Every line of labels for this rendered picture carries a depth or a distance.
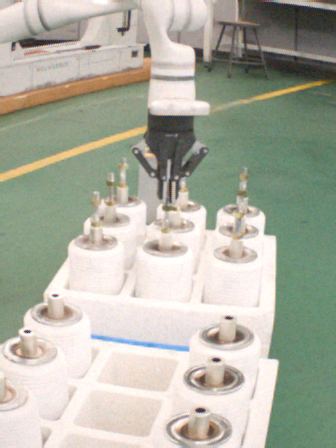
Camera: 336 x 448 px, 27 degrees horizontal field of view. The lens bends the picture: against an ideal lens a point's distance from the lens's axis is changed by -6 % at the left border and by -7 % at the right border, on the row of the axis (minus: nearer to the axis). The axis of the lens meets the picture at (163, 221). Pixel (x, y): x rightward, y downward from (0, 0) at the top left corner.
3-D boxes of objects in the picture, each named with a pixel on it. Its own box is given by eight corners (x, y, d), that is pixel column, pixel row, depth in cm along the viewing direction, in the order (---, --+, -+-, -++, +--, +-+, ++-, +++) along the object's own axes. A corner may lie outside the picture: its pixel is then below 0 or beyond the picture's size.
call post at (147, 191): (134, 289, 171) (138, 156, 160) (139, 278, 177) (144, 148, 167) (165, 293, 170) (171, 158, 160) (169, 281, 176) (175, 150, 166)
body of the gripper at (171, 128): (191, 99, 122) (189, 153, 125) (141, 99, 121) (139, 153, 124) (202, 107, 115) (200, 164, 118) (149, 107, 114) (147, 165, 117)
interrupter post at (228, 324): (216, 342, 95) (218, 320, 94) (218, 334, 98) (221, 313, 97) (234, 344, 95) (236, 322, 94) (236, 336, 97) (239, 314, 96)
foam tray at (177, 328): (49, 378, 129) (43, 292, 123) (93, 296, 166) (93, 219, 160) (260, 400, 125) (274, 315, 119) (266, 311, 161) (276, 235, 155)
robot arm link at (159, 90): (152, 116, 110) (153, 77, 108) (139, 103, 121) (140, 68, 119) (210, 116, 112) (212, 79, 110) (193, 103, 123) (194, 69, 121)
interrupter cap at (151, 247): (137, 244, 129) (137, 240, 128) (179, 241, 131) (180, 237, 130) (149, 260, 122) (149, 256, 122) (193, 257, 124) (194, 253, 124)
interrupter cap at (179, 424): (156, 446, 71) (157, 442, 71) (170, 411, 79) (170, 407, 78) (227, 454, 70) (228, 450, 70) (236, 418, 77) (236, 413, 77)
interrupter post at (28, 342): (18, 355, 88) (15, 333, 87) (24, 347, 91) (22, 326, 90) (34, 359, 88) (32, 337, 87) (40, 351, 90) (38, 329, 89)
